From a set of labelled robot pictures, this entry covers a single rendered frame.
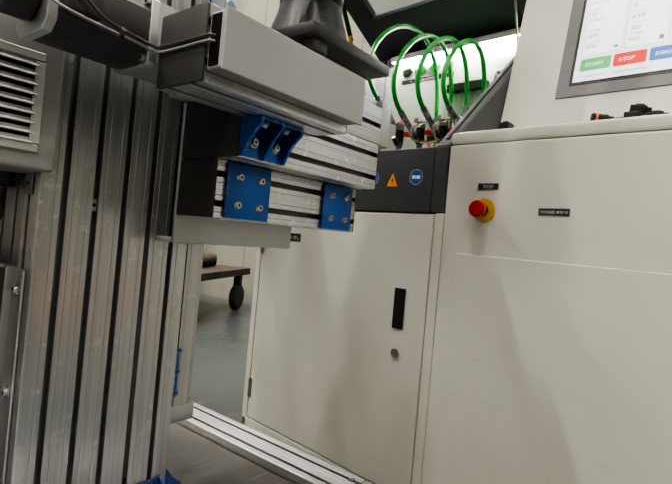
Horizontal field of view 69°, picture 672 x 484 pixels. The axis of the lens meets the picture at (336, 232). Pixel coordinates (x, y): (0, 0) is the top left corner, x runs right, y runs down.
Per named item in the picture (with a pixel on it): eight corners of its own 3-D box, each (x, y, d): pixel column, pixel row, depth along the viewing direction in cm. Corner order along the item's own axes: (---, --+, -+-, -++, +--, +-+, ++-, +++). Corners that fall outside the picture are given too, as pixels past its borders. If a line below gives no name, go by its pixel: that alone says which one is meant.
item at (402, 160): (268, 207, 161) (272, 158, 161) (278, 208, 164) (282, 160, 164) (429, 212, 118) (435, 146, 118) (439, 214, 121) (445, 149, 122)
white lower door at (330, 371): (244, 416, 161) (263, 207, 162) (250, 414, 163) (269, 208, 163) (406, 503, 116) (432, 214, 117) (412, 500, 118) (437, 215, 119)
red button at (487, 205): (463, 219, 107) (465, 196, 107) (472, 221, 110) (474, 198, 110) (485, 220, 104) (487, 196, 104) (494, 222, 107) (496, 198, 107)
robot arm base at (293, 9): (311, 31, 80) (316, -29, 80) (248, 47, 89) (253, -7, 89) (364, 63, 92) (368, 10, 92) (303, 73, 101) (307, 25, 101)
